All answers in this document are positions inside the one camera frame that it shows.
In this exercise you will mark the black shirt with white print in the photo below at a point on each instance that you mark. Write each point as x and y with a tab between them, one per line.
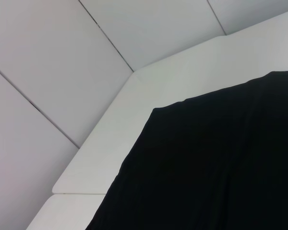
206	155

